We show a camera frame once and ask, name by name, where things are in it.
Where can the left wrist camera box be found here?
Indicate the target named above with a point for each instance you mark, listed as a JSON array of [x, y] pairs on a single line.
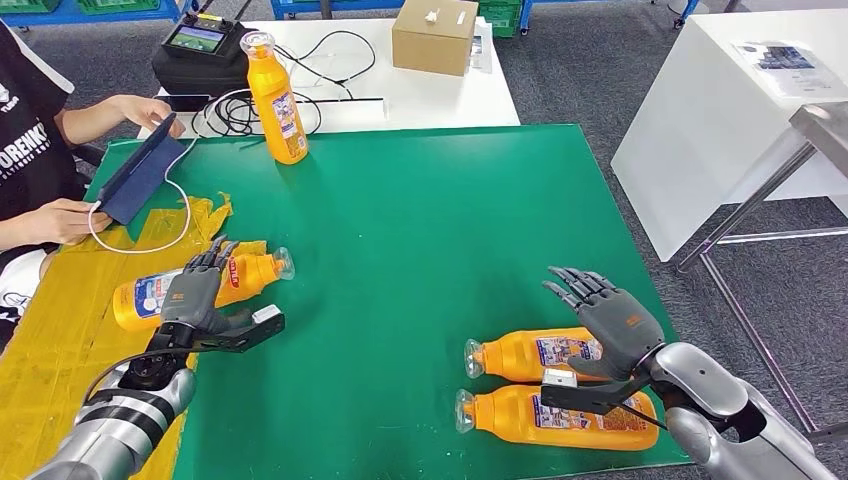
[[267, 314]]

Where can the person's left forearm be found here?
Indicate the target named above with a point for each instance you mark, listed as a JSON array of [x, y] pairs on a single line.
[[89, 122]]

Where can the person's right forearm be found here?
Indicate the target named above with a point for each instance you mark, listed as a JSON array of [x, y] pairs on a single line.
[[20, 232]]

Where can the green table mat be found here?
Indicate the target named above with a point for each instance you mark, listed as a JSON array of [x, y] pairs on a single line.
[[430, 212]]

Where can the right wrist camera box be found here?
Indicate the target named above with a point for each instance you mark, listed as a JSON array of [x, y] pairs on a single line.
[[560, 378]]

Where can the tablet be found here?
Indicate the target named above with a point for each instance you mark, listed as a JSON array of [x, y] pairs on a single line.
[[142, 172]]

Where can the person's left hand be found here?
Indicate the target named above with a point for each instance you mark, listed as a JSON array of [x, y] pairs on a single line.
[[142, 109]]

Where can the orange detergent bottle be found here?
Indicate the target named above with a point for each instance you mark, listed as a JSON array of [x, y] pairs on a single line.
[[503, 417], [262, 272], [278, 112], [510, 354]]

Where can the black device with screen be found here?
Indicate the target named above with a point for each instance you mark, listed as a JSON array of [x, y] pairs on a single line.
[[199, 66]]

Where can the blue metal shelf rack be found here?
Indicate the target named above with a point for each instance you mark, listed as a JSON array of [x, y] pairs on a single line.
[[99, 18]]

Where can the cardboard box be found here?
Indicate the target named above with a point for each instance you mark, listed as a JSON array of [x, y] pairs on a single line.
[[434, 36]]

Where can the white side table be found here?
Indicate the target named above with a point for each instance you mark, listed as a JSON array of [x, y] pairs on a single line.
[[696, 132]]

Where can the steel frame table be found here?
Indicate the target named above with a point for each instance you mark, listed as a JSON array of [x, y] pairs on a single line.
[[825, 126]]

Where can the person's right hand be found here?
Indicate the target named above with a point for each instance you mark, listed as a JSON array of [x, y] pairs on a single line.
[[69, 222]]

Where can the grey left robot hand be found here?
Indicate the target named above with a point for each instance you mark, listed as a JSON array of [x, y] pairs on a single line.
[[189, 295]]

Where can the green plastic crate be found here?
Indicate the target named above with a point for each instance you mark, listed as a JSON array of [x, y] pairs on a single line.
[[26, 5], [119, 5], [500, 16]]

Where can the person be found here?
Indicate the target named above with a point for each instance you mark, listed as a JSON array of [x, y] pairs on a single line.
[[26, 146]]

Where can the printed paper sheet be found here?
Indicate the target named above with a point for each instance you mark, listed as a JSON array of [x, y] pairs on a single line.
[[788, 66]]

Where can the printed leaflet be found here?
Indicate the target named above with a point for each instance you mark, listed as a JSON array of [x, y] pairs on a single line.
[[482, 50]]

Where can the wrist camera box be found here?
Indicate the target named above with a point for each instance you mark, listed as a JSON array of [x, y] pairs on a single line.
[[267, 314], [560, 378]]

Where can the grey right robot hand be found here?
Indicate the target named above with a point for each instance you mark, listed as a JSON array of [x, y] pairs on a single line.
[[623, 331]]

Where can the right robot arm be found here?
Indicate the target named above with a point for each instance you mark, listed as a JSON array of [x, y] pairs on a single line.
[[702, 384]]

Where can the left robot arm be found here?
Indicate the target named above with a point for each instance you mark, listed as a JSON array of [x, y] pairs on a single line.
[[119, 424]]

